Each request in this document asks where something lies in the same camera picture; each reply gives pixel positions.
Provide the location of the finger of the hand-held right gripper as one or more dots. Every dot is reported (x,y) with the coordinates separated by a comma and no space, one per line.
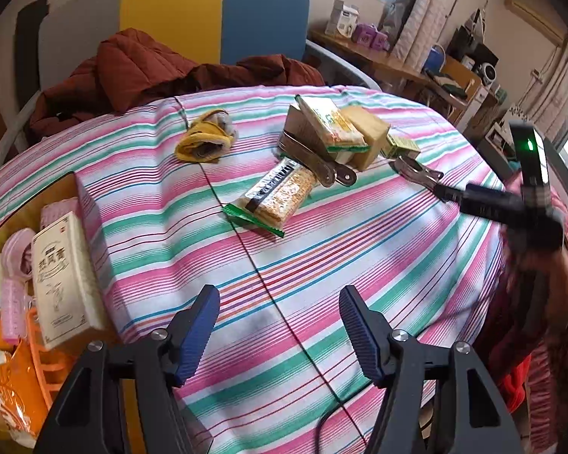
(449,194)

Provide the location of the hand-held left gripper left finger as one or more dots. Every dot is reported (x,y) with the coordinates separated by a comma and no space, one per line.
(196,335)

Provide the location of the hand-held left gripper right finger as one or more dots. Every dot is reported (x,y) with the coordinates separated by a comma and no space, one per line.
(359,335)

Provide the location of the metal clip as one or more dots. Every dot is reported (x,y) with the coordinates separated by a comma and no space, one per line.
(414,170)
(319,168)

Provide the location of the small green box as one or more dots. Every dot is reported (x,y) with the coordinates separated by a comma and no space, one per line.
(402,147)

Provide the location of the brown sponge block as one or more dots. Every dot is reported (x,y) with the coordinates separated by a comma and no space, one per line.
(371,135)

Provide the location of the green white biscuit packet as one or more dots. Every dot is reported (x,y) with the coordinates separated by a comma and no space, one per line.
(331,125)

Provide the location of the white printed box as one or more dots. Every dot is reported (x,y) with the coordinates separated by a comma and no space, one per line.
(61,274)

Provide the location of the orange plastic basket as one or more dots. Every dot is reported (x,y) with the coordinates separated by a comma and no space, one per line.
(42,369)

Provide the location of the brown cardboard box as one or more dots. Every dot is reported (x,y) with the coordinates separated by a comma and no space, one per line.
(303,127)

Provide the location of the green-edged cracker packet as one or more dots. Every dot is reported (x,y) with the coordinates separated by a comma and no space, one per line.
(277,196)

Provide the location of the pink towel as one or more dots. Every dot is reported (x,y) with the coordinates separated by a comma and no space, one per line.
(59,215)

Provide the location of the orange snack packet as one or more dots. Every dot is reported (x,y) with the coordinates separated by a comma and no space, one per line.
(14,392)

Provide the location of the yellow glove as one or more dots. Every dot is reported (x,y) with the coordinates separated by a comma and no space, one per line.
(203,139)

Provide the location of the golden tin tray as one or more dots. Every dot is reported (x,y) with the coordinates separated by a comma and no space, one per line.
(28,198)

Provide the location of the person's right forearm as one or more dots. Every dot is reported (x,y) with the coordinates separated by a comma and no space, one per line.
(563,283)

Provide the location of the striped tablecloth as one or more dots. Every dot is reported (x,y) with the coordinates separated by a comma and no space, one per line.
(217,283)

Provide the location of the round speaker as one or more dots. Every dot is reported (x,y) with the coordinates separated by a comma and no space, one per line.
(488,74)

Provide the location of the blue bag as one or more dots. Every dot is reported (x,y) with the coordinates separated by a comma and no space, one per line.
(435,59)

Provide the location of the wooden side desk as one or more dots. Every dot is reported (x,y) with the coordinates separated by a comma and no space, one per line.
(388,64)

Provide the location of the pink quilt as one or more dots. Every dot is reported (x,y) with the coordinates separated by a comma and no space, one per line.
(539,369)

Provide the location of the red cloth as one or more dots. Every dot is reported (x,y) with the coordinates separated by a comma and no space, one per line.
(513,388)

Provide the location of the purple box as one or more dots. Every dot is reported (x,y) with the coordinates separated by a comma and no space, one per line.
(381,41)
(362,34)

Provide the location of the grey white curtain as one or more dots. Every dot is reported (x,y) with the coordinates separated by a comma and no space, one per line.
(421,14)

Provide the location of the white carton box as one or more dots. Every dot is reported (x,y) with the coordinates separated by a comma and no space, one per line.
(343,19)

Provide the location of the dark red jacket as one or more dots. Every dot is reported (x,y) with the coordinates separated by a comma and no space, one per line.
(137,66)

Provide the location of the grey yellow blue chair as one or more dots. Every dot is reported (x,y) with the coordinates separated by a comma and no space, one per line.
(170,9)

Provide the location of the wall air conditioner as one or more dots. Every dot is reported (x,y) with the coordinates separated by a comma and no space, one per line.
(535,19)

